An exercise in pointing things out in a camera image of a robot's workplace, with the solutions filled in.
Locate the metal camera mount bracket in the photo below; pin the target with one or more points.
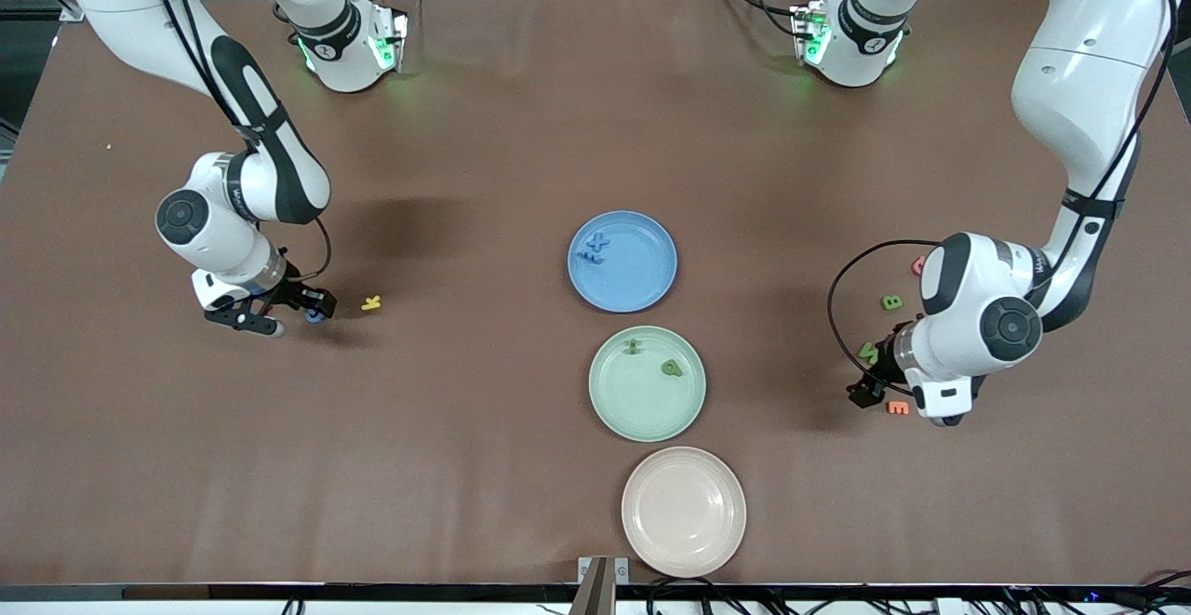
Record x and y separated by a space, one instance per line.
595 587

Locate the pink plate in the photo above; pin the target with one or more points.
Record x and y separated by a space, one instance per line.
684 512

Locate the yellow foam letter k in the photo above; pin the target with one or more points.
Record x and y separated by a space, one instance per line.
370 302

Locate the brown table cover sheet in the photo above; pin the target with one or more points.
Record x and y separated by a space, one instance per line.
465 503

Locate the blue foam letter x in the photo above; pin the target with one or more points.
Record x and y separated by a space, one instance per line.
596 243

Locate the green plate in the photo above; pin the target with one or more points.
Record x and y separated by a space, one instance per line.
642 401

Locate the blue plate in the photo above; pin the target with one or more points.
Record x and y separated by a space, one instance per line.
637 271

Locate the blue foam letter m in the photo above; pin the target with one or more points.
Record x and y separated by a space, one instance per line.
593 260

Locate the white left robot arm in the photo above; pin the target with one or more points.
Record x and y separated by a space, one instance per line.
1089 85

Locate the green foam letter B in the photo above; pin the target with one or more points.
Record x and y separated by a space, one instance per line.
891 302

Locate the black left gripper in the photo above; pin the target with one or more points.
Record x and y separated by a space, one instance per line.
882 375

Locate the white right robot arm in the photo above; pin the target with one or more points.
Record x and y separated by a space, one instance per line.
219 233

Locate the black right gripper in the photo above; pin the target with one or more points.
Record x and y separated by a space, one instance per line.
296 290

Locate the orange foam letter E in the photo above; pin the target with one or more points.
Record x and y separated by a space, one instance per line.
898 407

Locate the green foam letter N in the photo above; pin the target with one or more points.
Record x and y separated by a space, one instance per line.
867 351

